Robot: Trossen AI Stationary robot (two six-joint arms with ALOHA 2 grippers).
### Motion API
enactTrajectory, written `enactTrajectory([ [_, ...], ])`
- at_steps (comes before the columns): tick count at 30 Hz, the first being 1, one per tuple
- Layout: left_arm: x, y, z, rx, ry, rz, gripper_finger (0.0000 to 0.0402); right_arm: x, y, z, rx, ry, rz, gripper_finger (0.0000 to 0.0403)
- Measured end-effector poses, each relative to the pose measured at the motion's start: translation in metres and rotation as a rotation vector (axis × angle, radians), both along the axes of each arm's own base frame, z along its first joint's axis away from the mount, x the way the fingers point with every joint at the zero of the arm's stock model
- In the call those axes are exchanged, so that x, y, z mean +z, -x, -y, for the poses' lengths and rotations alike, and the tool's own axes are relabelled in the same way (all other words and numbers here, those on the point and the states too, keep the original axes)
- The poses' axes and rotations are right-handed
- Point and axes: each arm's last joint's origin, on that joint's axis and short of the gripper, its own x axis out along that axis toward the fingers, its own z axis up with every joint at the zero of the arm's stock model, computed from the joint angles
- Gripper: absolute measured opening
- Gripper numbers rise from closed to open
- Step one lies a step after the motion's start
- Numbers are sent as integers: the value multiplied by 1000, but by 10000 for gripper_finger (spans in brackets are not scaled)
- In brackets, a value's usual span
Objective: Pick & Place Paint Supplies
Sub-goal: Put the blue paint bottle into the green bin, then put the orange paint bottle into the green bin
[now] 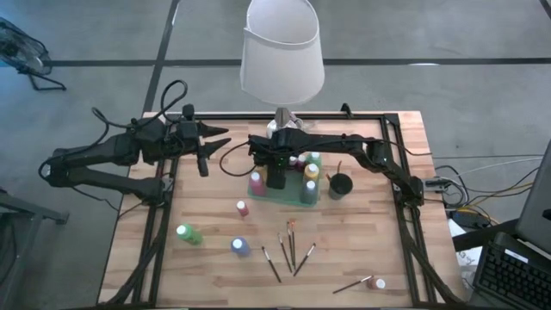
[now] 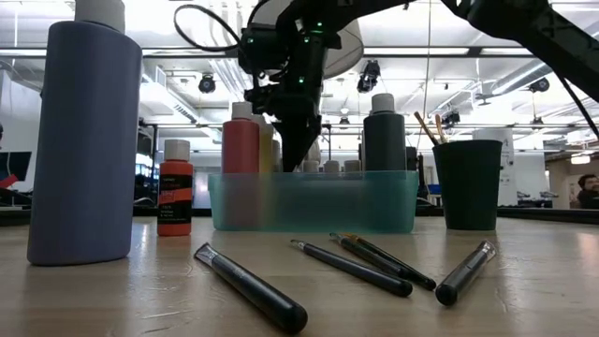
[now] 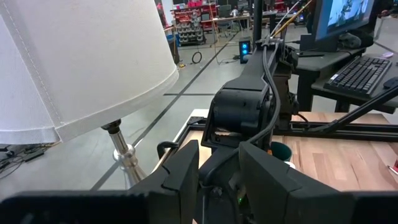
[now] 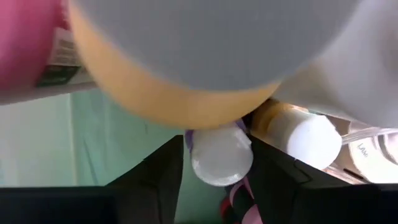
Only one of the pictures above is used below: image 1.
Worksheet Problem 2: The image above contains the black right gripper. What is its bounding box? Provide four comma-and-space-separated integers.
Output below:
247, 127, 309, 190

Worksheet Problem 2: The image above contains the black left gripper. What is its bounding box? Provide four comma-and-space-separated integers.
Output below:
170, 103, 232, 177

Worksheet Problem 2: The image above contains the large grey-blue paint bottle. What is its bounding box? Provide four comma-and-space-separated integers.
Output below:
300, 179, 319, 205

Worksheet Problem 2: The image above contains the large lavender blue paint bottle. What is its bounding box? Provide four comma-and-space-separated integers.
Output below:
230, 236, 251, 258

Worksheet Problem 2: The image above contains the black paintbrush wide silver ferrule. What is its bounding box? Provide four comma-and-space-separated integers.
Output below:
261, 245, 282, 284

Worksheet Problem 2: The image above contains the translucent teal plastic tray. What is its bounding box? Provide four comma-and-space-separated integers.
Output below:
246, 163, 323, 208

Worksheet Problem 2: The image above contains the dark green plastic cup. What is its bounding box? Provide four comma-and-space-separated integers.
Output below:
328, 172, 355, 201

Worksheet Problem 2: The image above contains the white shade silver table lamp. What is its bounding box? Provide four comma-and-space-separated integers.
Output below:
239, 0, 325, 139

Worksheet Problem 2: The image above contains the thin brown-tipped paintbrush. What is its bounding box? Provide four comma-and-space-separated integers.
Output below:
331, 275, 375, 295

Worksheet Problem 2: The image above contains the grey side table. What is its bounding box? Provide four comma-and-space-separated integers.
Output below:
0, 187, 70, 310

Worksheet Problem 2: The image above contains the black power adapter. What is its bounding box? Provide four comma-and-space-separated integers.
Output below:
451, 206, 494, 230

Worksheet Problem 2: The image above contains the black floor fan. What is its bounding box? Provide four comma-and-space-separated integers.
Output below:
0, 15, 68, 92

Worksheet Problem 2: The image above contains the white printed paper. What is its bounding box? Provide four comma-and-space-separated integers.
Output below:
447, 217, 483, 298

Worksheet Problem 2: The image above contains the black side desk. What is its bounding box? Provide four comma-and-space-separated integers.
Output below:
451, 218, 520, 253

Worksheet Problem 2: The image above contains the grey and black laptop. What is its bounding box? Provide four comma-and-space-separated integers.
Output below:
471, 138, 551, 310

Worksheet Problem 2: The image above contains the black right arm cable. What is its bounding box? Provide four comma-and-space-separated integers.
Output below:
219, 140, 259, 178

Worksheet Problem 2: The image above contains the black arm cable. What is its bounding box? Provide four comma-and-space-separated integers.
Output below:
91, 79, 189, 130
219, 140, 259, 178

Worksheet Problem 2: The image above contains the black metal table frame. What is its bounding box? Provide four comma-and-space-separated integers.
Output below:
101, 102, 468, 309

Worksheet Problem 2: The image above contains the clear lamp cord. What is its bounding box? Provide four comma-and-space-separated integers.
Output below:
294, 118, 319, 133

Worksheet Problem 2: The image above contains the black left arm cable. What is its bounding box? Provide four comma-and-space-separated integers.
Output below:
91, 79, 189, 130

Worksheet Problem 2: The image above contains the yellow cable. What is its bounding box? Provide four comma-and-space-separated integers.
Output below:
447, 180, 535, 216

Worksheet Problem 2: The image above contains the white cable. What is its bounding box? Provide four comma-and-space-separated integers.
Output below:
475, 154, 544, 170

